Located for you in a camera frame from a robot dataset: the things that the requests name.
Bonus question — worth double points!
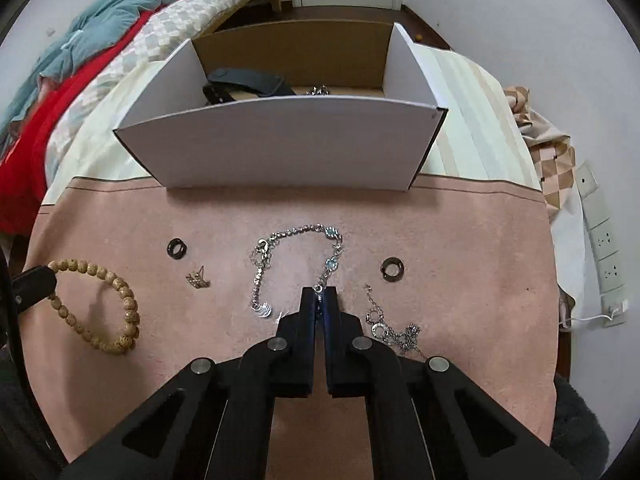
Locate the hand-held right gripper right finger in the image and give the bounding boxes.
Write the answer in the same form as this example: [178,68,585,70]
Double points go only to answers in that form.
[319,286,583,480]

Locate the white power strip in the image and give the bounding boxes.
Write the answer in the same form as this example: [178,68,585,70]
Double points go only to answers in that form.
[575,161,629,328]

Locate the dark fuzzy cushion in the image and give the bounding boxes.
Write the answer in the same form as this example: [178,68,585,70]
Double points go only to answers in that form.
[549,374,612,466]

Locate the small gold ear cuff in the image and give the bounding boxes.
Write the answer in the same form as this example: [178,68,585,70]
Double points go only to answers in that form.
[185,266,211,290]

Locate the checkered quilt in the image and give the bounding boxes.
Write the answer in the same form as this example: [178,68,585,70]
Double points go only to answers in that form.
[42,0,278,181]

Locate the white cardboard box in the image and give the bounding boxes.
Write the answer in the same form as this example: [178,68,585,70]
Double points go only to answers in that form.
[112,20,448,192]

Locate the silver chain bracelet blue stones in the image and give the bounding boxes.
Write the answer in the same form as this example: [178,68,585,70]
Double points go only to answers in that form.
[248,224,344,319]

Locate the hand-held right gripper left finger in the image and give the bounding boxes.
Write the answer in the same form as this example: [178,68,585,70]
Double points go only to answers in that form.
[59,287,318,480]

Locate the silver chain necklace with rings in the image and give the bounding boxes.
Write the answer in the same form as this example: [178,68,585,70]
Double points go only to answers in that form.
[363,284,429,360]

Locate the pink table mat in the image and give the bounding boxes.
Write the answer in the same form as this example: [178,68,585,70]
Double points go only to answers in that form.
[22,174,560,480]

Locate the red blanket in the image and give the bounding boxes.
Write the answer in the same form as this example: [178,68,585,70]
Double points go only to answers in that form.
[0,0,275,237]

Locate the checkered brown cloth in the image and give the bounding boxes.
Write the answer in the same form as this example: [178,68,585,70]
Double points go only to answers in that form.
[502,85,581,211]

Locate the black wristband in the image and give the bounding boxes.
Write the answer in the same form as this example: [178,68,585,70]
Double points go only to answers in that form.
[202,67,296,106]

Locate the wooden bead bracelet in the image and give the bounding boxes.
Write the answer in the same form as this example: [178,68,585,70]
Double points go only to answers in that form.
[46,258,140,356]

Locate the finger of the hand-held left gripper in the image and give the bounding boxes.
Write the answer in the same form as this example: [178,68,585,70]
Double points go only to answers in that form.
[11,266,59,317]

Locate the cream striped cloth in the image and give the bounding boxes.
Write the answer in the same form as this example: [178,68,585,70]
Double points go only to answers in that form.
[41,42,543,207]

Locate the teal blanket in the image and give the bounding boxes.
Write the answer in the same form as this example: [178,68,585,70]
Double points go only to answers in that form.
[0,0,281,136]

